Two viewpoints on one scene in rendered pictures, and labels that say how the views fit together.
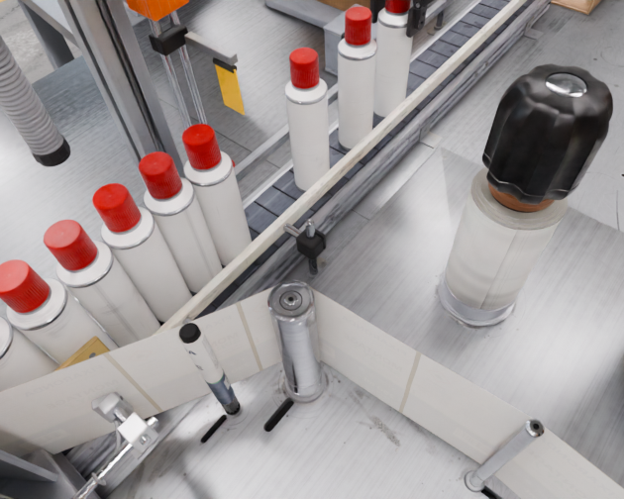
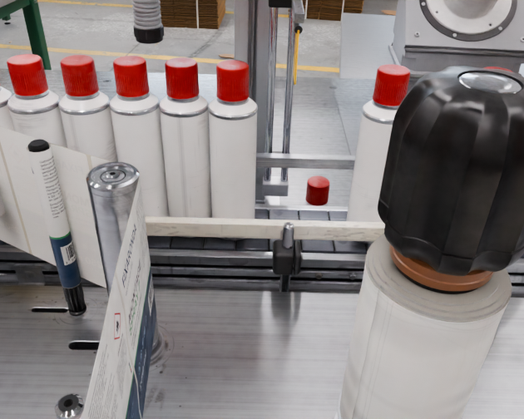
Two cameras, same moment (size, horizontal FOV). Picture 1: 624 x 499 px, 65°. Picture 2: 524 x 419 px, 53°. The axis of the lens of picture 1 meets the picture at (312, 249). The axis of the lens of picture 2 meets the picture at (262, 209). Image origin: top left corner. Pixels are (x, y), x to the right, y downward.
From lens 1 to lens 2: 0.33 m
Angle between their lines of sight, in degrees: 37
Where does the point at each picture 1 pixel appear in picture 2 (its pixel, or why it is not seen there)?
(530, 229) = (393, 298)
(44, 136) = (141, 12)
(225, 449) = (34, 327)
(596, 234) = not seen: outside the picture
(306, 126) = (364, 146)
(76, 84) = (301, 90)
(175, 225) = (167, 128)
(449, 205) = not seen: hidden behind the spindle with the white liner
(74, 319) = (42, 131)
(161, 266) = (136, 156)
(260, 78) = not seen: hidden behind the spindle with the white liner
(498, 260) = (363, 342)
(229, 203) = (228, 150)
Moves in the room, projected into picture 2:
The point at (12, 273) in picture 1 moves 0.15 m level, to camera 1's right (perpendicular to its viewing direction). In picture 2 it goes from (26, 59) to (102, 106)
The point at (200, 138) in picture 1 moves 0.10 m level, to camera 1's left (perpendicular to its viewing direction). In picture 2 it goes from (229, 66) to (170, 42)
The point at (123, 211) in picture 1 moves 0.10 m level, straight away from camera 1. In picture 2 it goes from (125, 75) to (170, 45)
